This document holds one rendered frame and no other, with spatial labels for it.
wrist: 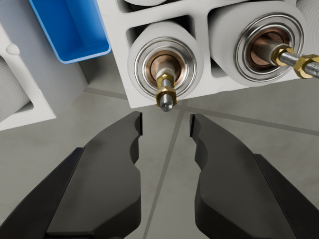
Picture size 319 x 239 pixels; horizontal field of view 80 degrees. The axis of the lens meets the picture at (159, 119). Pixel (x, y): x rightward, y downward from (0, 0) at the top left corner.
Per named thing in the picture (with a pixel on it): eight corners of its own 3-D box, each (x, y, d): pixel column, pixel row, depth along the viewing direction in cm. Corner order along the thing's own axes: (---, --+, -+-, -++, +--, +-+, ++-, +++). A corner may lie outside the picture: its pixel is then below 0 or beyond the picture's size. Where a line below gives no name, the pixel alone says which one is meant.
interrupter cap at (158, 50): (208, 74, 24) (209, 76, 23) (160, 107, 26) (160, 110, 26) (171, 21, 21) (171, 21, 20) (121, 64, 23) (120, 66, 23)
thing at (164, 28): (197, 49, 39) (220, 76, 24) (160, 77, 42) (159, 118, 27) (168, 6, 35) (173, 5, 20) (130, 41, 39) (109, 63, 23)
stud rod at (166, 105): (170, 79, 21) (173, 111, 15) (161, 81, 21) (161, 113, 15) (169, 71, 21) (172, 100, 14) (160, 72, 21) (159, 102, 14)
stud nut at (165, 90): (177, 104, 17) (177, 109, 16) (158, 107, 17) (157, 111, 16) (174, 83, 16) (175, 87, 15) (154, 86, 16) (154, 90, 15)
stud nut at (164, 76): (174, 88, 20) (175, 91, 19) (159, 91, 20) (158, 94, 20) (173, 70, 19) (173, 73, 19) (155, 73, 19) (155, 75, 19)
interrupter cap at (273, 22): (233, 86, 25) (235, 88, 24) (230, 22, 21) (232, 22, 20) (296, 73, 24) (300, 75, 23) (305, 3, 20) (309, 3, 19)
